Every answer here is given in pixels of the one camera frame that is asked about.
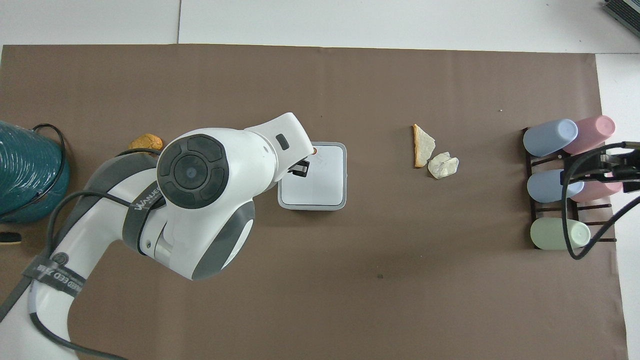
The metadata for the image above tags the white bin with grey rim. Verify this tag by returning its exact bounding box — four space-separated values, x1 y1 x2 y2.
277 142 348 211

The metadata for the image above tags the pink plastic cup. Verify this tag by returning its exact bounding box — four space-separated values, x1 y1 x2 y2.
564 115 617 155
570 180 624 203

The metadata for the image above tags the black cup rack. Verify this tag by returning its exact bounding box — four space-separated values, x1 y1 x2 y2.
522 127 619 250

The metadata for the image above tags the blue plastic cup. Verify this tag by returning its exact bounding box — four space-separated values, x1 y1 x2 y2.
523 118 579 157
526 169 585 204

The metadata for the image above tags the green plastic cup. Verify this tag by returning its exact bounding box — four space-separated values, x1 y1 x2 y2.
530 218 591 250

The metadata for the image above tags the triangular toast slice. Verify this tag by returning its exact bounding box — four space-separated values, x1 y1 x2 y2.
412 123 436 169

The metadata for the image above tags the crumpled white food piece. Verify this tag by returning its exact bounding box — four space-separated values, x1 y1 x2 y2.
427 151 460 180

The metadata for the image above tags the dark grey device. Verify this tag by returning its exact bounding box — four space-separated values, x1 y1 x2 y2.
602 0 640 35

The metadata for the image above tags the yellow-brown bread roll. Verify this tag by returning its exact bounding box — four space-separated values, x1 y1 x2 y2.
128 133 164 152

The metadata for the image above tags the teal ribbed basket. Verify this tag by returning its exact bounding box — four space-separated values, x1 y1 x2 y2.
0 120 71 224

